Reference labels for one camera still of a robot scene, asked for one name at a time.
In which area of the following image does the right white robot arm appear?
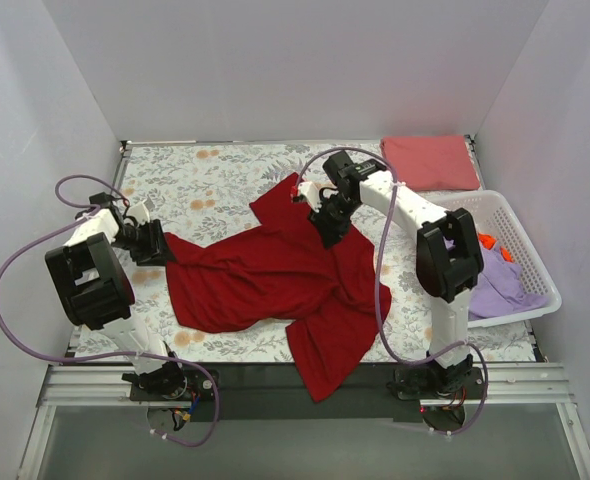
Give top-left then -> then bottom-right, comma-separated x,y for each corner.
291,147 -> 484,398

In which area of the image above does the lavender t shirt in basket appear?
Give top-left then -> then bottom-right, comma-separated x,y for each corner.
468,240 -> 547,321

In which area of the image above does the white plastic laundry basket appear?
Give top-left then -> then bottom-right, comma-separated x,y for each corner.
426,190 -> 562,328

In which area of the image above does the floral patterned table cloth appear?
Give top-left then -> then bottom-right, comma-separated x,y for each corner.
73,141 -> 537,364

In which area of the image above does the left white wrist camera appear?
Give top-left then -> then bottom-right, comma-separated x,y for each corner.
123,198 -> 154,225

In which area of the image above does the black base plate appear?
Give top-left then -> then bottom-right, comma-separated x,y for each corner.
386,367 -> 484,400
121,366 -> 220,401

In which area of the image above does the folded pink t shirt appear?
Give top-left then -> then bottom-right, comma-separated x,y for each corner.
380,135 -> 481,192

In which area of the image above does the orange garment in basket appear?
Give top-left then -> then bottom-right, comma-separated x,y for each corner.
478,233 -> 514,263

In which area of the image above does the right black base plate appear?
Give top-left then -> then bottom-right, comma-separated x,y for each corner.
386,367 -> 484,400

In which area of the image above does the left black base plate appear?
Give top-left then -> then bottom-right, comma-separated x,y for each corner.
121,366 -> 220,401

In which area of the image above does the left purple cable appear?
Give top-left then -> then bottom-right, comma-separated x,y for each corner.
0,174 -> 221,448

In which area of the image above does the aluminium frame rail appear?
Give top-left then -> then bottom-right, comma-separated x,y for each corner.
19,362 -> 590,479

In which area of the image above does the dark red t shirt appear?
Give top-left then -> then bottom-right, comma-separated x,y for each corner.
165,174 -> 392,402

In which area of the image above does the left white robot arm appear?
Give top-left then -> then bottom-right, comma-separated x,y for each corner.
45,193 -> 188,400

